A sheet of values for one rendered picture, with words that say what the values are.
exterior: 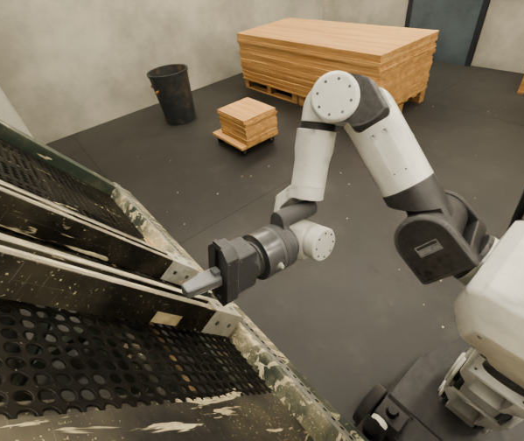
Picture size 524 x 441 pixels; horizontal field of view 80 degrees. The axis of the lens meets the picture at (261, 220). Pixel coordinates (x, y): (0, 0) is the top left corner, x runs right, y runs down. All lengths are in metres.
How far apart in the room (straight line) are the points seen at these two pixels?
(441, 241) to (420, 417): 1.20
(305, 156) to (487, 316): 0.36
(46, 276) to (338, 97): 0.53
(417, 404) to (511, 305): 1.20
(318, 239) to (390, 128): 0.22
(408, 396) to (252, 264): 1.28
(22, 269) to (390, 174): 0.58
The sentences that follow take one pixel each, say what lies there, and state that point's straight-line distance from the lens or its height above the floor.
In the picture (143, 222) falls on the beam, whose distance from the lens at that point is 1.41.
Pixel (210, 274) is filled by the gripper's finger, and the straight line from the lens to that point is 0.52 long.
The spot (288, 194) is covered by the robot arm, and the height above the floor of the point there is 1.35.
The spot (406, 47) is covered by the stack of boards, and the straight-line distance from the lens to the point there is 3.93.
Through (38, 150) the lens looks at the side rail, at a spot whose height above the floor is 1.20.
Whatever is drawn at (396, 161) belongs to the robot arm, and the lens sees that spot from 0.55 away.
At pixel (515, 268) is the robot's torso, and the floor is 1.34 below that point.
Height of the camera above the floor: 1.72
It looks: 41 degrees down
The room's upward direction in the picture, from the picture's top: 9 degrees counter-clockwise
